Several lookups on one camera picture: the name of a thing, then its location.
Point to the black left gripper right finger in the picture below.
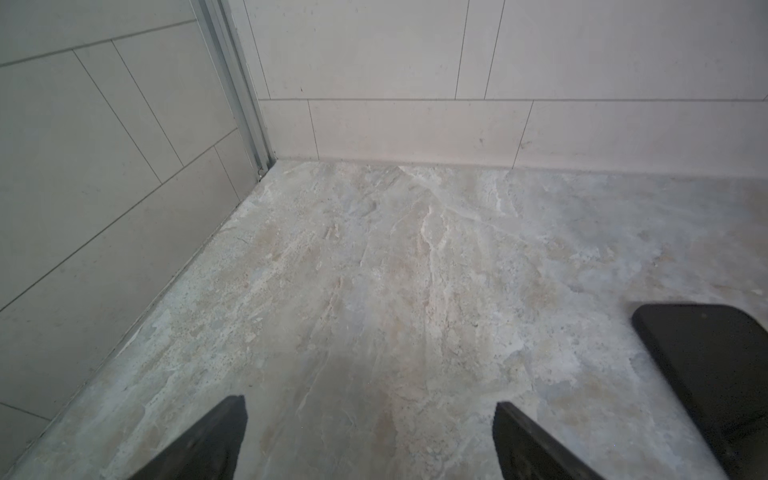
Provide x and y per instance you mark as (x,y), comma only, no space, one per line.
(526,451)

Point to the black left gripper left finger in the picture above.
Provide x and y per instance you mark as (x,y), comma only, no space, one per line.
(209,449)

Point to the purple-edged phone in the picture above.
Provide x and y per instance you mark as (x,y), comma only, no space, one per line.
(714,357)

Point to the aluminium left corner post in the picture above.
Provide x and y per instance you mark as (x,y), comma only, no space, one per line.
(217,23)

